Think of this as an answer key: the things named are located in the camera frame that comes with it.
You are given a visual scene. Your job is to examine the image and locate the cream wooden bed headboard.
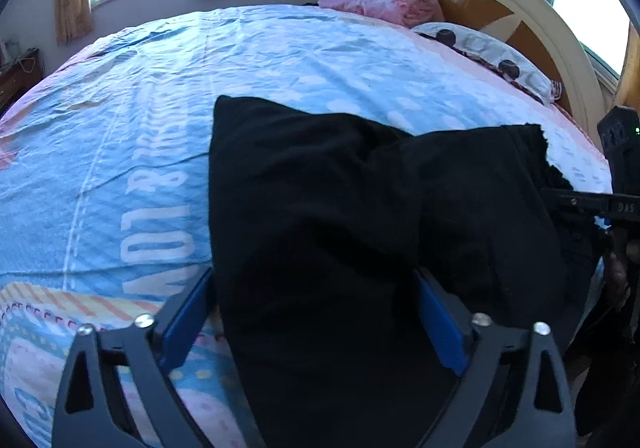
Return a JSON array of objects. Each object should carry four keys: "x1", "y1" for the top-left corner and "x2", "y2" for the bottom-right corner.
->
[{"x1": 382, "y1": 0, "x2": 621, "y2": 149}]

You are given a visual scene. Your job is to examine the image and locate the person's dark clothing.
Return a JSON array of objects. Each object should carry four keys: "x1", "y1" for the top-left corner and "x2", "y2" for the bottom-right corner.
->
[{"x1": 565, "y1": 228, "x2": 640, "y2": 434}]

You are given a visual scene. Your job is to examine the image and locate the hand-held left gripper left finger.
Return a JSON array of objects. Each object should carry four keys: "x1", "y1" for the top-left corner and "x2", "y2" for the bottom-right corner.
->
[{"x1": 52, "y1": 265, "x2": 218, "y2": 448}]

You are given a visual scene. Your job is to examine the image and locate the white pillow with dark dots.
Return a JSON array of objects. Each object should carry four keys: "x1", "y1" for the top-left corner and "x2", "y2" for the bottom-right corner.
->
[{"x1": 411, "y1": 22, "x2": 563, "y2": 106}]

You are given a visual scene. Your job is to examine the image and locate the yellow patterned curtain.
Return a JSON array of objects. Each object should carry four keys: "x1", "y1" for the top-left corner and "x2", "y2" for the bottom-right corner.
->
[{"x1": 615, "y1": 23, "x2": 640, "y2": 109}]

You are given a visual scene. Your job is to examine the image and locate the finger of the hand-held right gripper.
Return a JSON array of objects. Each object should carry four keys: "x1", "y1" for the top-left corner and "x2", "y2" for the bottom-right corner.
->
[{"x1": 542, "y1": 185, "x2": 640, "y2": 221}]

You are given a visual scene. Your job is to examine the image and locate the brown wooden cabinet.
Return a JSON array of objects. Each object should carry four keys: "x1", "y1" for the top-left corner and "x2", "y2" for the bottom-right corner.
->
[{"x1": 0, "y1": 41, "x2": 45, "y2": 116}]

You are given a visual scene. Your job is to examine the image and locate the blue and pink printed bedsheet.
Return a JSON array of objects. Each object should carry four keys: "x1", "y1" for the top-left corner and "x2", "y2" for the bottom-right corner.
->
[{"x1": 0, "y1": 3, "x2": 613, "y2": 448}]

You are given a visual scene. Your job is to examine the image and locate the black pants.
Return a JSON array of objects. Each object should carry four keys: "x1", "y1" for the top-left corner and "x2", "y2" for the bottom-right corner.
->
[{"x1": 207, "y1": 95, "x2": 608, "y2": 448}]

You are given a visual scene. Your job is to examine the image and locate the person's right hand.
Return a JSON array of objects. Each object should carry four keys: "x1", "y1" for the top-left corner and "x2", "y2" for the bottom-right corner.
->
[{"x1": 604, "y1": 241, "x2": 640, "y2": 311}]

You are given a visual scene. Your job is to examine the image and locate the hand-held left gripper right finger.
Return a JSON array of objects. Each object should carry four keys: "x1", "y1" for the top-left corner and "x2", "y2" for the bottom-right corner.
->
[{"x1": 414, "y1": 268, "x2": 576, "y2": 448}]

